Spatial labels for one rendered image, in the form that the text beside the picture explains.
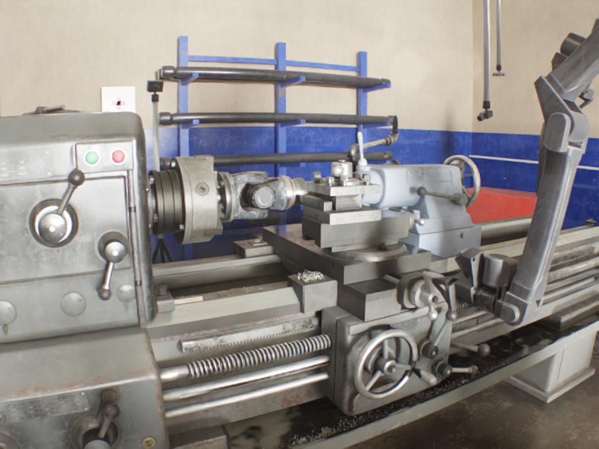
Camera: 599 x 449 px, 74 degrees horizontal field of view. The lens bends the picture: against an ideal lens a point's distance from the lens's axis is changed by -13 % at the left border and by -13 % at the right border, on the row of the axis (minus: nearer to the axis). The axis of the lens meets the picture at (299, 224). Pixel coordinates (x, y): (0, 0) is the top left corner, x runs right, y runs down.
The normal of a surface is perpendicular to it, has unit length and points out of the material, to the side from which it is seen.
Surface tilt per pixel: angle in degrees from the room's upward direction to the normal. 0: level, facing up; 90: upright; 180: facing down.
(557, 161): 99
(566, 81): 81
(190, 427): 90
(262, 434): 0
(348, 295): 90
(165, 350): 90
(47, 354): 32
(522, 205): 90
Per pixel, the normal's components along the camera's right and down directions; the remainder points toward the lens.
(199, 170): 0.32, -0.59
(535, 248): -0.81, 0.09
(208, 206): 0.46, 0.20
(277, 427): 0.00, -0.98
